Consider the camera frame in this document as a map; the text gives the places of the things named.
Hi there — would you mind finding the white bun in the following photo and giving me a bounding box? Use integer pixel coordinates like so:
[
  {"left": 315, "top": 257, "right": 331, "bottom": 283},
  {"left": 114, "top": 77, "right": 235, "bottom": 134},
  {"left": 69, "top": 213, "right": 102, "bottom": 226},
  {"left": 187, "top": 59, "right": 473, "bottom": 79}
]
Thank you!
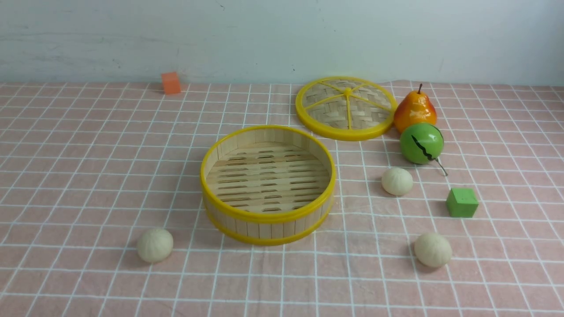
[
  {"left": 137, "top": 228, "right": 174, "bottom": 263},
  {"left": 381, "top": 168, "right": 414, "bottom": 196},
  {"left": 414, "top": 232, "right": 453, "bottom": 268}
]

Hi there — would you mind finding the yellow bamboo steamer tray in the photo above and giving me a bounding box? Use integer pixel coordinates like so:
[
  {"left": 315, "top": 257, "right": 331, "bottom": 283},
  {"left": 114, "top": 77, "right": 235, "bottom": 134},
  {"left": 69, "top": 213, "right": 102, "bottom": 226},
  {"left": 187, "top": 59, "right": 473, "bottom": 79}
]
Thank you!
[{"left": 200, "top": 125, "right": 337, "bottom": 245}]

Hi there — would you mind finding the yellow bamboo steamer lid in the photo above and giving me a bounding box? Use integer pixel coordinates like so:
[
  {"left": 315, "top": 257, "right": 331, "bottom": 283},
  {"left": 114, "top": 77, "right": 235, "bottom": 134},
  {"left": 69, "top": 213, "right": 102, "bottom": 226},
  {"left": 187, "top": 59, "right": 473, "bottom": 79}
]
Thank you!
[{"left": 295, "top": 76, "right": 397, "bottom": 142}]

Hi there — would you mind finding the orange cube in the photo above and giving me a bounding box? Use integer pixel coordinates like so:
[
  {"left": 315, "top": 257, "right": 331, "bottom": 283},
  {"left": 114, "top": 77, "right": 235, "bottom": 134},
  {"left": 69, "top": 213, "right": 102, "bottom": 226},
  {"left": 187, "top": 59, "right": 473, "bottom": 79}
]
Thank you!
[{"left": 161, "top": 72, "right": 182, "bottom": 96}]

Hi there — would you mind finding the green toy watermelon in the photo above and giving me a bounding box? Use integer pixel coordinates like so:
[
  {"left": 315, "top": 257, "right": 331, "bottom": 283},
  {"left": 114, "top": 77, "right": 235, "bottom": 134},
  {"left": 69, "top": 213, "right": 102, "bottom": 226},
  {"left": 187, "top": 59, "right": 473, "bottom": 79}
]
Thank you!
[{"left": 400, "top": 122, "right": 449, "bottom": 176}]

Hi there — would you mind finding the orange toy pear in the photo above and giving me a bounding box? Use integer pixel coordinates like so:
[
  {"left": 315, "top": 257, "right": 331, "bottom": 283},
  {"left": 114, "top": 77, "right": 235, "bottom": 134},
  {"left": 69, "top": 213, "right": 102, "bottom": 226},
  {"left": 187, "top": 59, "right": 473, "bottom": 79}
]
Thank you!
[{"left": 393, "top": 84, "right": 437, "bottom": 133}]

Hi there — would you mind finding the green cube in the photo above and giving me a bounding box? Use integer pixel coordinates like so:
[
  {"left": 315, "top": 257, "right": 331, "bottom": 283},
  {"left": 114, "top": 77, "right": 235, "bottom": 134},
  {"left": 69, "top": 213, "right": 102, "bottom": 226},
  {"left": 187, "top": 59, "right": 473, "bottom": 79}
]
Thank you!
[{"left": 446, "top": 188, "right": 479, "bottom": 218}]

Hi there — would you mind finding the pink checkered tablecloth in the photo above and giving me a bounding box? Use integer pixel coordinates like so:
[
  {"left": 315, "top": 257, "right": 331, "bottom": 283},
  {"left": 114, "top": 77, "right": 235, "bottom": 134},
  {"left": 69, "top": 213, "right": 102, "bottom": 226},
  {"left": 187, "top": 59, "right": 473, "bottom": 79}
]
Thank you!
[{"left": 0, "top": 82, "right": 564, "bottom": 317}]

